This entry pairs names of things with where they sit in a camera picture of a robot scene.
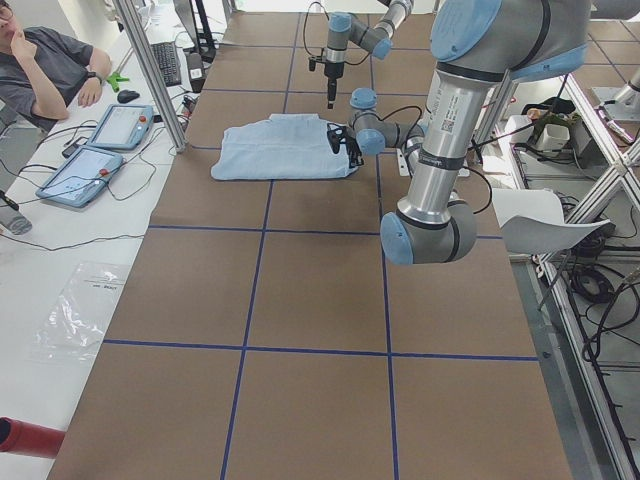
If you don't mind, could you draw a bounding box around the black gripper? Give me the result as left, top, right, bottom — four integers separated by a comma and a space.
324, 62, 344, 109
345, 136, 363, 168

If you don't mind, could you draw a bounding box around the light blue button shirt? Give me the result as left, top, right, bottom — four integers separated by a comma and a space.
211, 113, 358, 181

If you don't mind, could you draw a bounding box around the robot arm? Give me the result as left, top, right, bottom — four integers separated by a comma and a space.
347, 1, 591, 265
315, 0, 414, 109

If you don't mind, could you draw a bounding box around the white box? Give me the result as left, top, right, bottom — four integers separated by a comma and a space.
505, 115, 533, 144

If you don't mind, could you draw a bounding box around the black computer keyboard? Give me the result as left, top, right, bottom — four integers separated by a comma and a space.
150, 42, 182, 87

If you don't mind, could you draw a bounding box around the white curved paper sheet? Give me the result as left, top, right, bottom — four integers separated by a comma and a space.
492, 189, 611, 255

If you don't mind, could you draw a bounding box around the black computer mouse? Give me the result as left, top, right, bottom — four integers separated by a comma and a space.
116, 90, 140, 104

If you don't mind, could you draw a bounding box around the upper blue teach pendant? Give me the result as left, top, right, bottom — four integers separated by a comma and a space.
87, 104, 154, 151

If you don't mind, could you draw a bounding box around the blue teach pendant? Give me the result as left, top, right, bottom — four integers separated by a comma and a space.
36, 146, 124, 208
87, 104, 154, 151

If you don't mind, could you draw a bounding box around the green plastic tool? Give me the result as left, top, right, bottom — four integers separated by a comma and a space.
106, 71, 130, 93

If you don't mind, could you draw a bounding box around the black smartphone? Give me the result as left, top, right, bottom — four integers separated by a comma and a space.
61, 143, 83, 159

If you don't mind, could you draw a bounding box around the lower blue teach pendant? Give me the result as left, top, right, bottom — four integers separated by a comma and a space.
36, 146, 124, 208

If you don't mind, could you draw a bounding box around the seated person in grey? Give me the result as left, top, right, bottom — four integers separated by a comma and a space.
1, 1, 111, 131

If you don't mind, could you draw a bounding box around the clear plastic bag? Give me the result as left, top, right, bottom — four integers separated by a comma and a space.
29, 262, 131, 365

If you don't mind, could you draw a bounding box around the grey cylinder object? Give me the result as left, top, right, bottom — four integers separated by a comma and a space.
0, 205, 32, 235

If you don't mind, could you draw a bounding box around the red cylinder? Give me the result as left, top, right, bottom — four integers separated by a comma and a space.
1, 417, 66, 459

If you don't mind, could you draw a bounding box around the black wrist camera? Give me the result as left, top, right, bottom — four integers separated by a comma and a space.
326, 122, 347, 154
308, 55, 325, 72

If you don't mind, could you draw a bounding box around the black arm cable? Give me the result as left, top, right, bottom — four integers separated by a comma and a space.
379, 104, 494, 216

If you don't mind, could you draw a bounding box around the black braided right cable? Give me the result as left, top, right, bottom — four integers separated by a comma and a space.
302, 0, 374, 66

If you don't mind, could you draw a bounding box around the aluminium frame post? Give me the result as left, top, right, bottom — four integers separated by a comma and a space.
113, 0, 187, 153

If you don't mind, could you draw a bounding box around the aluminium frame rack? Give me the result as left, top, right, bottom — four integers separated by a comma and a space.
552, 78, 639, 479

